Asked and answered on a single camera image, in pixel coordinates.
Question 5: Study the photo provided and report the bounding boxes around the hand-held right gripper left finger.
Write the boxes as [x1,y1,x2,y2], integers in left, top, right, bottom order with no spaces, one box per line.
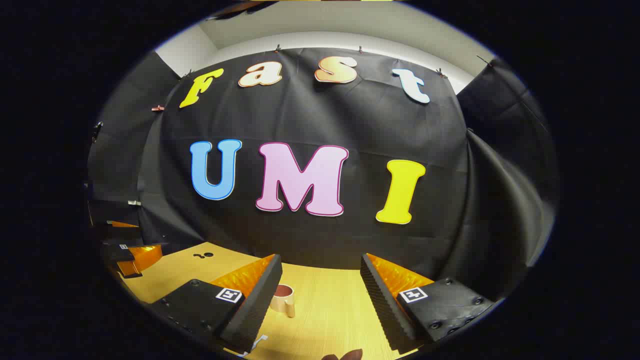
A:
[150,253,284,354]

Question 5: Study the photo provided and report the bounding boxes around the wooden desktop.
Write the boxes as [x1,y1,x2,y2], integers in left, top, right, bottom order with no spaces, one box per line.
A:
[117,241,436,360]

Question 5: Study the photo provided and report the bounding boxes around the beige cup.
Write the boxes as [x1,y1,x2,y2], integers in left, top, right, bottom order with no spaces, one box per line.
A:
[270,284,297,319]

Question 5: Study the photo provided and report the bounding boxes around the black backdrop cloth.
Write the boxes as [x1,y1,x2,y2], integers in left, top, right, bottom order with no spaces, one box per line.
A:
[86,46,560,301]

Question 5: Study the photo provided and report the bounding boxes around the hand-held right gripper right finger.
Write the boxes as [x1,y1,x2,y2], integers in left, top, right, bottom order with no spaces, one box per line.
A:
[360,252,497,353]

